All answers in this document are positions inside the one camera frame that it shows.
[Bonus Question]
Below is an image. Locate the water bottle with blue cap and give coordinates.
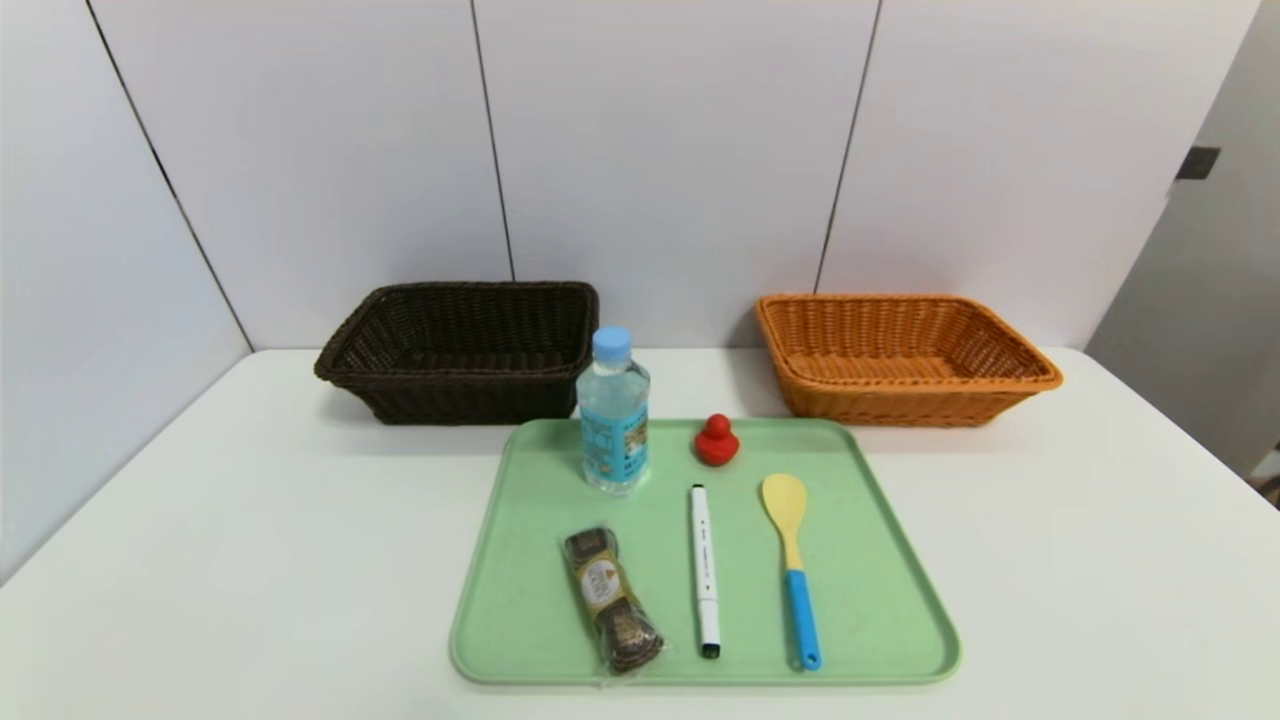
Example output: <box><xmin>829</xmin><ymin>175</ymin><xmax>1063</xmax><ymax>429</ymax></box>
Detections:
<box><xmin>576</xmin><ymin>325</ymin><xmax>652</xmax><ymax>497</ymax></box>

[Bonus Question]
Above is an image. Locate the white marker pen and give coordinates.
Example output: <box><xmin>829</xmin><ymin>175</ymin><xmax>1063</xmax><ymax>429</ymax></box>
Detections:
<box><xmin>689</xmin><ymin>484</ymin><xmax>722</xmax><ymax>660</ymax></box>

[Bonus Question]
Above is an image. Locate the Ferrero Rocher chocolate pack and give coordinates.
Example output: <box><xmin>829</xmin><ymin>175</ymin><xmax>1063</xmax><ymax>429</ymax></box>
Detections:
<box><xmin>560</xmin><ymin>526</ymin><xmax>669</xmax><ymax>677</ymax></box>

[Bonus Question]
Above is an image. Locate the dark brown wicker basket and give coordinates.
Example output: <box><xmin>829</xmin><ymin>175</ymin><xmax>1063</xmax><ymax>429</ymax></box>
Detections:
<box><xmin>314</xmin><ymin>281</ymin><xmax>601</xmax><ymax>426</ymax></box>

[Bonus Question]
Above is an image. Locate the orange wicker basket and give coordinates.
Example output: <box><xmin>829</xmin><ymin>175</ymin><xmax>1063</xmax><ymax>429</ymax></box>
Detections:
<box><xmin>755</xmin><ymin>293</ymin><xmax>1064</xmax><ymax>429</ymax></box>

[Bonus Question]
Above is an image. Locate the red rubber duck toy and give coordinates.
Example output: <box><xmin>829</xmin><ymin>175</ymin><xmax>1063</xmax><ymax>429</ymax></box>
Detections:
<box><xmin>694</xmin><ymin>413</ymin><xmax>741</xmax><ymax>468</ymax></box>

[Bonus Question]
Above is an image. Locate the light green plastic tray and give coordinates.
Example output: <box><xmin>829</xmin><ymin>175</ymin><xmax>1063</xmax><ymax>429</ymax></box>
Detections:
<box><xmin>449</xmin><ymin>417</ymin><xmax>963</xmax><ymax>688</ymax></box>

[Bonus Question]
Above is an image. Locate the yellow spoon with blue handle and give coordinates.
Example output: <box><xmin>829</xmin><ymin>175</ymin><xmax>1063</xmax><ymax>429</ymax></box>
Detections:
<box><xmin>761</xmin><ymin>473</ymin><xmax>824</xmax><ymax>672</ymax></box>

